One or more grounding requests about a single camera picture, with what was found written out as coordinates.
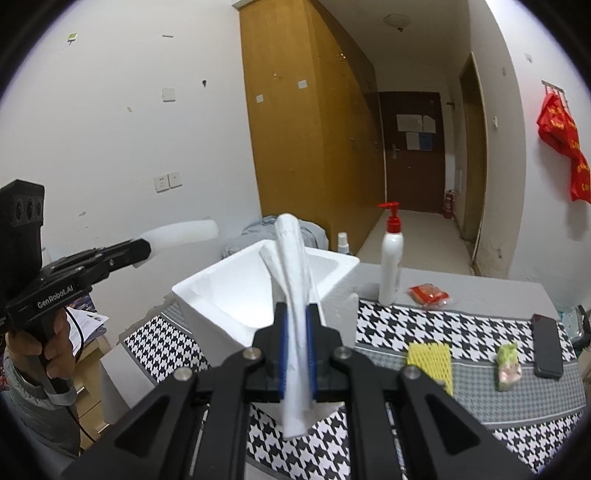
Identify printed papers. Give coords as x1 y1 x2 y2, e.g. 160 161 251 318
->
69 306 110 343

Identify wooden side cabinet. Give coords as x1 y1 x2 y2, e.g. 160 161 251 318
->
69 333 112 454

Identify disposable face mask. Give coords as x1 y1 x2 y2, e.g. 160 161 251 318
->
260 213 325 439

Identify white wall socket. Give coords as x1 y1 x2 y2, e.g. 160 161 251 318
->
154 172 184 193

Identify red snack packet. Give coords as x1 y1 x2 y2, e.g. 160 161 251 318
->
409 283 456 308

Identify red hanging bag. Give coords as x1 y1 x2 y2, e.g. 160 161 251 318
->
536 91 591 204

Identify black cable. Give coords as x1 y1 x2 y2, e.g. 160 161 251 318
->
65 307 99 445

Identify grey cloth pile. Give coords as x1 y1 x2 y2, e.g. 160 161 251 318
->
222 215 329 260

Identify wooden wardrobe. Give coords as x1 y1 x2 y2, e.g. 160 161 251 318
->
239 0 387 256

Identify black smartphone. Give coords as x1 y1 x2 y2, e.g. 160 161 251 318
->
531 313 565 380

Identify dark brown door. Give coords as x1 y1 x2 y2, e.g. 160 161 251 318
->
379 91 444 214

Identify clear plastic package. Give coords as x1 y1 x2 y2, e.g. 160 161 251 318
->
556 304 591 348

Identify houndstooth table mat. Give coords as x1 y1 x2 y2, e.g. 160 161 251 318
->
122 298 585 474

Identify white foam box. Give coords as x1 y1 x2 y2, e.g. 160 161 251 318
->
172 239 361 422

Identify yellow sponge cloth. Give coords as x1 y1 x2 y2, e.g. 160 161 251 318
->
405 342 455 397

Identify green pink packet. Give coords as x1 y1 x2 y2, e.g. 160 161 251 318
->
496 343 520 392

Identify person's left hand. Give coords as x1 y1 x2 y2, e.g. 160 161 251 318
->
6 308 75 394

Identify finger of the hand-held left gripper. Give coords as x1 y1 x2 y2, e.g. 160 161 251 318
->
95 253 153 278
90 239 153 261

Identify white foam sheet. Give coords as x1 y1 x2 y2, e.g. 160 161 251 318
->
134 219 219 269

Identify white red pump bottle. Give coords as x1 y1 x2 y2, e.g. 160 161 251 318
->
376 202 405 306

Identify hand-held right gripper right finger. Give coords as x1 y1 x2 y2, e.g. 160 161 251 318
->
305 302 533 480

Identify light wooden door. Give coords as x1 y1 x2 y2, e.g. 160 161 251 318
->
458 52 489 243

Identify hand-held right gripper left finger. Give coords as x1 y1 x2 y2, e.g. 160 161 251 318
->
60 302 289 480

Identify person's left forearm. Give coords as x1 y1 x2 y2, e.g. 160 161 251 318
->
0 359 83 459

